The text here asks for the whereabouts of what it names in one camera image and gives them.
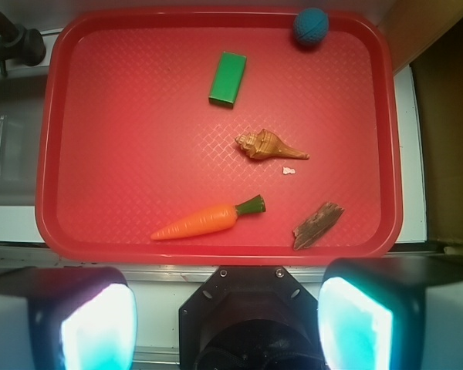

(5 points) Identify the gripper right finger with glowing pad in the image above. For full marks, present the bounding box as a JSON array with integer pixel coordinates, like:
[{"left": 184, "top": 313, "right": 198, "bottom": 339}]
[{"left": 317, "top": 257, "right": 463, "bottom": 369}]

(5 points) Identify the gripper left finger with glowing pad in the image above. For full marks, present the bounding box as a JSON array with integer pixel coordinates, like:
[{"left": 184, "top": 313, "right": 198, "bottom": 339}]
[{"left": 0, "top": 267, "right": 137, "bottom": 369}]

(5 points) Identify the brown wood chip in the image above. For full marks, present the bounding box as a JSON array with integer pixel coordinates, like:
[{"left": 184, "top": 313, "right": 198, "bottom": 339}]
[{"left": 292, "top": 202, "right": 345, "bottom": 251}]

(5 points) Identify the small white crumb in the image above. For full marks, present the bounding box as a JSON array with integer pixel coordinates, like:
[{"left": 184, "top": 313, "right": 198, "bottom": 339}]
[{"left": 282, "top": 166, "right": 296, "bottom": 175}]

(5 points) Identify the orange toy carrot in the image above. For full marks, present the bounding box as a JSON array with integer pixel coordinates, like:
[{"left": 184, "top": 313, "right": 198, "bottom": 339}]
[{"left": 150, "top": 195, "right": 266, "bottom": 241}]

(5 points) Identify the brown spiral seashell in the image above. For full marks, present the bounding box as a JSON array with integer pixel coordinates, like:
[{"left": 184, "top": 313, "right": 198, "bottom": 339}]
[{"left": 234, "top": 129, "right": 310, "bottom": 160}]

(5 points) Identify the red plastic tray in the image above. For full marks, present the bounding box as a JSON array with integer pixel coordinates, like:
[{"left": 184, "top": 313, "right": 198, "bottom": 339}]
[{"left": 35, "top": 7, "right": 403, "bottom": 266}]

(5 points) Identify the green rectangular block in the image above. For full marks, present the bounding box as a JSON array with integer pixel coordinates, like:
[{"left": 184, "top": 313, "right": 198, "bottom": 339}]
[{"left": 208, "top": 52, "right": 247, "bottom": 108}]

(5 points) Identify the blue textured ball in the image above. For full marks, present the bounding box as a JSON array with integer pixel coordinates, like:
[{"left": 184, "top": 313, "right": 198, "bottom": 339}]
[{"left": 293, "top": 8, "right": 329, "bottom": 46}]

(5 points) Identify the black octagonal mount plate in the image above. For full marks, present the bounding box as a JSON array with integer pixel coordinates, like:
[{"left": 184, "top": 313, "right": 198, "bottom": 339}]
[{"left": 178, "top": 266, "right": 327, "bottom": 369}]

